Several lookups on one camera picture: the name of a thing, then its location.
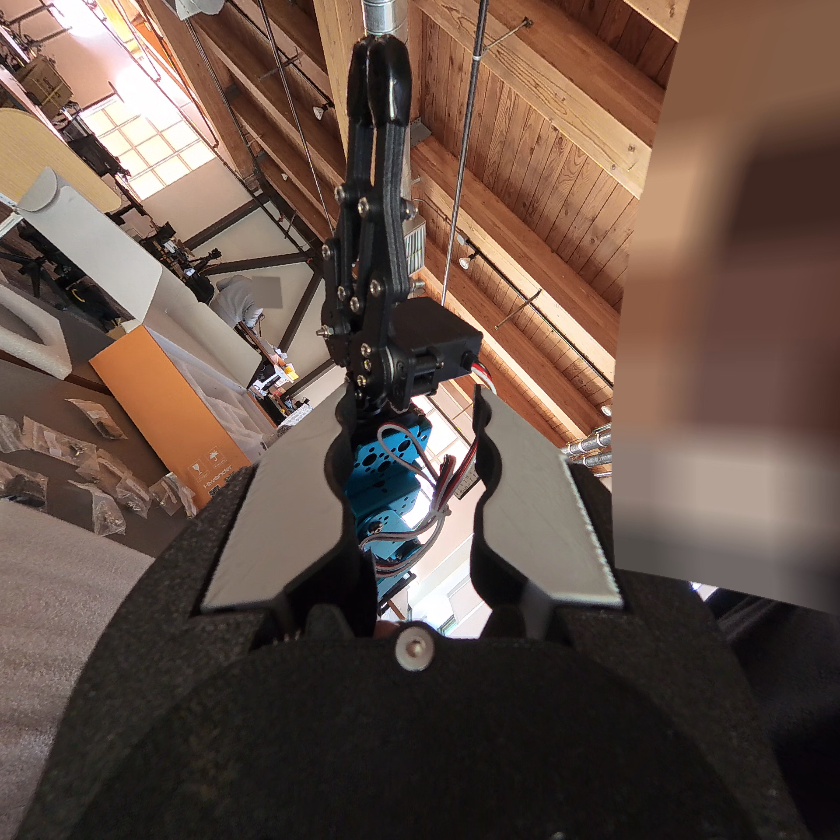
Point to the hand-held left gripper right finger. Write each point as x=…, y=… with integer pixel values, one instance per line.
x=544, y=518

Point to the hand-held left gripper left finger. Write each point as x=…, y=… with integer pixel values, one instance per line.
x=275, y=525

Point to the blue and black toy robot arm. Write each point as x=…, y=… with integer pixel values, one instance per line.
x=367, y=315

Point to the metal ceiling pipes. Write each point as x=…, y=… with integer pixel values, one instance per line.
x=587, y=449

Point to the bubble wrap pouch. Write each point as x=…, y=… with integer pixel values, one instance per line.
x=295, y=415

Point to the orange cardboard box white lid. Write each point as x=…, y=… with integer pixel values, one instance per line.
x=164, y=407

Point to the group of small parts bags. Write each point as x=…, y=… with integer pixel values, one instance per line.
x=98, y=512

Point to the white foam sheet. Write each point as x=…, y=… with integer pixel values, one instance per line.
x=52, y=623

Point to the small ceiling spot lamp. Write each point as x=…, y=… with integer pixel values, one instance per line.
x=466, y=262
x=319, y=113

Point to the person's dark shirt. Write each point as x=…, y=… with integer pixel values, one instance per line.
x=794, y=689

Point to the thin ceiling rod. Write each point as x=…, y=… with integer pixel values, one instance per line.
x=466, y=144

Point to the gridded glass window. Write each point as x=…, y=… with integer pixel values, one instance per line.
x=151, y=148

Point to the light wood panel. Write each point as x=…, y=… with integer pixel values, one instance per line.
x=46, y=157

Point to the white foam frame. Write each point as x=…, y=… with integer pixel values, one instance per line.
x=56, y=354

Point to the silver air duct capped end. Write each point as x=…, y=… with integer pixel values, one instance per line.
x=200, y=5

